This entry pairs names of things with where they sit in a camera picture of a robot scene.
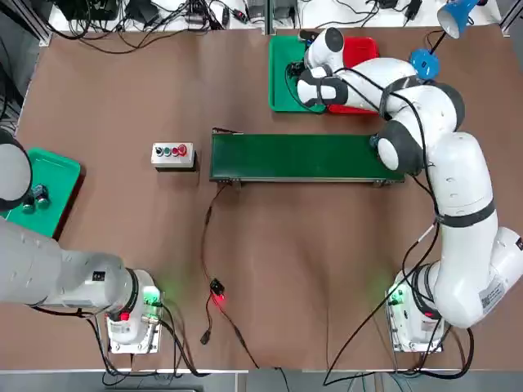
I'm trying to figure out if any wide green plastic tray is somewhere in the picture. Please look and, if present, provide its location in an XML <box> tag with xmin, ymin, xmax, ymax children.
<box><xmin>0</xmin><ymin>146</ymin><xmax>83</xmax><ymax>240</ymax></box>

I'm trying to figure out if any narrow green plastic tray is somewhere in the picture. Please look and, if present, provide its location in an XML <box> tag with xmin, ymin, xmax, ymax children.
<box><xmin>268</xmin><ymin>35</ymin><xmax>328</xmax><ymax>114</ymax></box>

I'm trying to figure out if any red black conveyor wire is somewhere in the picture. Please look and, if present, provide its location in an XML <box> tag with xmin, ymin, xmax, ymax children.
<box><xmin>199</xmin><ymin>184</ymin><xmax>230</xmax><ymax>283</ymax></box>

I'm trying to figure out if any black computer box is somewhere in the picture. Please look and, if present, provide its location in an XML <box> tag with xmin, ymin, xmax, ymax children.
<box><xmin>65</xmin><ymin>0</ymin><xmax>118</xmax><ymax>20</ymax></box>

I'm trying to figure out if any red black wire with plug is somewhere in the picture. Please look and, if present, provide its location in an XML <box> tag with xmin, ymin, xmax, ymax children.
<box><xmin>199</xmin><ymin>294</ymin><xmax>262</xmax><ymax>371</ymax></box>

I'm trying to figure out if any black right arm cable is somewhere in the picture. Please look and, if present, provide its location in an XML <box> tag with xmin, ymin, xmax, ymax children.
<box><xmin>284</xmin><ymin>60</ymin><xmax>449</xmax><ymax>387</ymax></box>

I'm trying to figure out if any green belt conveyor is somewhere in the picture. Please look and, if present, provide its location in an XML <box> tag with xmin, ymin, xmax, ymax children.
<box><xmin>209</xmin><ymin>127</ymin><xmax>406</xmax><ymax>189</ymax></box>

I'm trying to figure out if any black power adapter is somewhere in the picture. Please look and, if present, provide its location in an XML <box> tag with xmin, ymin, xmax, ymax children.
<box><xmin>403</xmin><ymin>0</ymin><xmax>424</xmax><ymax>20</ymax></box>

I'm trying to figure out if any blue desk lamp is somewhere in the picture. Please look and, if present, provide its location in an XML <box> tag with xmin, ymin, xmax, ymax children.
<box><xmin>410</xmin><ymin>0</ymin><xmax>489</xmax><ymax>81</ymax></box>

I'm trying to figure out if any grey push button control box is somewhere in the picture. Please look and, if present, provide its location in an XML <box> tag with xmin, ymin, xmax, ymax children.
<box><xmin>150</xmin><ymin>142</ymin><xmax>199</xmax><ymax>173</ymax></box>

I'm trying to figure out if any aluminium frame beam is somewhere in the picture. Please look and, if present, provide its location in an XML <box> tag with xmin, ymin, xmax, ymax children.
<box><xmin>500</xmin><ymin>0</ymin><xmax>523</xmax><ymax>38</ymax></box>
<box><xmin>38</xmin><ymin>0</ymin><xmax>54</xmax><ymax>47</ymax></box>

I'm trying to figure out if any red plastic tray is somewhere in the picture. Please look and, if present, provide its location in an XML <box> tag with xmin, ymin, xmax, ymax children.
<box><xmin>326</xmin><ymin>36</ymin><xmax>381</xmax><ymax>116</ymax></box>

